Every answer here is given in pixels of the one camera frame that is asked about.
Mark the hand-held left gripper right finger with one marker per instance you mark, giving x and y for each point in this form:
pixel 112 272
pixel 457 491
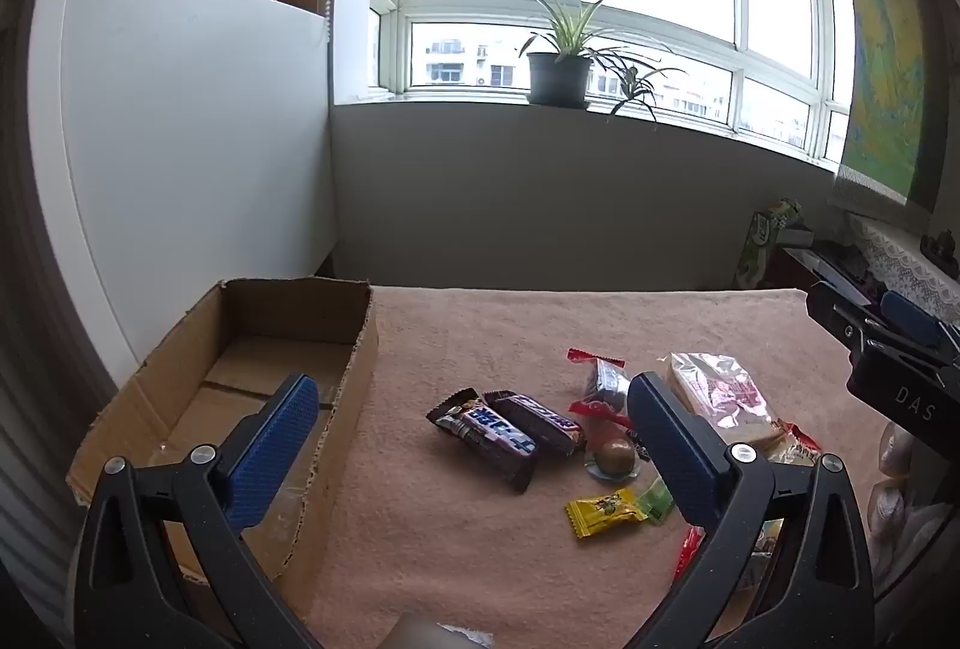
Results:
pixel 667 446

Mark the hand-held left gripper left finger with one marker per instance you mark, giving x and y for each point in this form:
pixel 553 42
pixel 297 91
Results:
pixel 270 454

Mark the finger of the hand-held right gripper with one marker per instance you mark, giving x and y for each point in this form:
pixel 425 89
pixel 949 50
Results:
pixel 840 315
pixel 909 319

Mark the round brown candy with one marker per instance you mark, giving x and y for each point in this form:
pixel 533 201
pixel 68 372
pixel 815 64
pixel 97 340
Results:
pixel 613 455

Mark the green candy packet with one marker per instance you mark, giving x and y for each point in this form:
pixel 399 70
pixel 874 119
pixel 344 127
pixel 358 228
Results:
pixel 658 500

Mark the pink sausage stick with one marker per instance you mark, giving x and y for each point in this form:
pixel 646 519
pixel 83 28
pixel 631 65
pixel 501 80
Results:
pixel 604 430

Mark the clear sandwich bread packet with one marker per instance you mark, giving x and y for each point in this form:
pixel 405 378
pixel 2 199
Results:
pixel 712 394

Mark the brownie packet with red ends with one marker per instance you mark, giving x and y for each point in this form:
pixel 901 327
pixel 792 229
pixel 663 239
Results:
pixel 606 382

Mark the yellow candy packet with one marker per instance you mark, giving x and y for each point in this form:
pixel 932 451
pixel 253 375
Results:
pixel 604 510

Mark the red candy packet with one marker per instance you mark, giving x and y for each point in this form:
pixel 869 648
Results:
pixel 688 548

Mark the brown chocolate bar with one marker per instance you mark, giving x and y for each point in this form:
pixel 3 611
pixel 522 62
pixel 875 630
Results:
pixel 540 424

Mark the cardboard box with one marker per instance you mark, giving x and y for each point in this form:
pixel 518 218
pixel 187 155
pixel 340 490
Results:
pixel 247 311

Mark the chocolate bar with silver end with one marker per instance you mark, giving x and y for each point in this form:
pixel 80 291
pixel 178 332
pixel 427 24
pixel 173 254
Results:
pixel 495 435

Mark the person's right hand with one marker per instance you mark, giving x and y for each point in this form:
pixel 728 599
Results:
pixel 892 458

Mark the dark side table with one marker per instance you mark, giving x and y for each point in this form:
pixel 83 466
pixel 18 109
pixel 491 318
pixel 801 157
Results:
pixel 825 266

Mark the white lace cloth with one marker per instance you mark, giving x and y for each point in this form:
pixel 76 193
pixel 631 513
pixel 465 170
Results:
pixel 907 266

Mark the green tissue box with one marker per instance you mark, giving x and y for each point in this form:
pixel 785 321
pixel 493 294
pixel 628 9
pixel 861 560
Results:
pixel 765 244

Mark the pink blanket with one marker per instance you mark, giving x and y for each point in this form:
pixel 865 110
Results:
pixel 487 334

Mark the white cabinet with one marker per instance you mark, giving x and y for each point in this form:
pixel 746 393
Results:
pixel 187 131

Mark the spider plant in grey pot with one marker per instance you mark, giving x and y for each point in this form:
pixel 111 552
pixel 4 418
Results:
pixel 559 79

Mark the wall map poster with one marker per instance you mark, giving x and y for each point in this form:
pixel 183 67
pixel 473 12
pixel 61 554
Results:
pixel 889 79

